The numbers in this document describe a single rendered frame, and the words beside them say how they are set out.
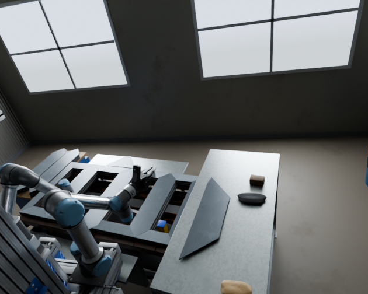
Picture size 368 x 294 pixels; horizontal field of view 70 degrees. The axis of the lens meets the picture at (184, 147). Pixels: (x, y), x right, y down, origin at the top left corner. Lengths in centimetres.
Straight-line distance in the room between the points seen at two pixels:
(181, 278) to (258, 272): 42
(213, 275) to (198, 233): 28
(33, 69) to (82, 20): 132
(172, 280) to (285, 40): 314
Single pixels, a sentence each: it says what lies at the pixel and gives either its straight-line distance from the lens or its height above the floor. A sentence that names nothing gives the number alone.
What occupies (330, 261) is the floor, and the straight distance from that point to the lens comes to 299.
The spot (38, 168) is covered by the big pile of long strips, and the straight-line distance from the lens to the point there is 340.
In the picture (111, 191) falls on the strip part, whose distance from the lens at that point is 253.
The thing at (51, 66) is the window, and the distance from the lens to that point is 492.
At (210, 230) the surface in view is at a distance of 173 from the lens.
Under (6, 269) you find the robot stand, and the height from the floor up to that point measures 146.
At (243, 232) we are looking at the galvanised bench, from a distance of 174.
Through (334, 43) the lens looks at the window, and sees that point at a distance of 396.
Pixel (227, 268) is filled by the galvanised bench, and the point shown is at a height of 105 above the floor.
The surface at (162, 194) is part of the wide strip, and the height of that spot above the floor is 87.
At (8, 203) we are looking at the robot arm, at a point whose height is 139.
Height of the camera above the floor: 244
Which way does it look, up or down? 34 degrees down
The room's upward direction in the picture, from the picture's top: 11 degrees counter-clockwise
